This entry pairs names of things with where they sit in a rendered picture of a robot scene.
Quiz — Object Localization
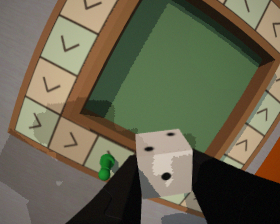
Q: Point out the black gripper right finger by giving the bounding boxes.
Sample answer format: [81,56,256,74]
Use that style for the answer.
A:
[192,148,280,224]

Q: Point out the white die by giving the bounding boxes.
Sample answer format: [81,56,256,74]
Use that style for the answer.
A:
[136,129,193,200]

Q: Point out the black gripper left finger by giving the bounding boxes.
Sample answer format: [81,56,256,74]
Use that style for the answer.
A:
[67,155,141,224]

